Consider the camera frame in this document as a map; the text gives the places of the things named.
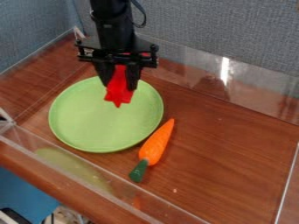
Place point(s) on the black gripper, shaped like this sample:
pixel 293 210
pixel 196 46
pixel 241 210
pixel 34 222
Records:
pixel 139 55

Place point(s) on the red plastic block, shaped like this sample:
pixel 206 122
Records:
pixel 118 93

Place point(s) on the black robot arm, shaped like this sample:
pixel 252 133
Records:
pixel 118 47

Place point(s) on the green plate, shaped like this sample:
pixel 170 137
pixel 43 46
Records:
pixel 94 125

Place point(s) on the orange toy carrot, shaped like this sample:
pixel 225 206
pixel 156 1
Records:
pixel 153 150

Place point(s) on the clear acrylic left wall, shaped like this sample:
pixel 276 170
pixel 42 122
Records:
pixel 50 65

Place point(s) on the clear acrylic wall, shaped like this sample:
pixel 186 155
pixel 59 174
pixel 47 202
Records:
pixel 250 86
pixel 50 65
pixel 85 186

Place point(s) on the clear acrylic back wall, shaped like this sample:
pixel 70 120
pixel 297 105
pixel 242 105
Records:
pixel 250 86

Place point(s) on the clear acrylic front wall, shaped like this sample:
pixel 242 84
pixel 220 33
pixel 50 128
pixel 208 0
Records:
pixel 85 186

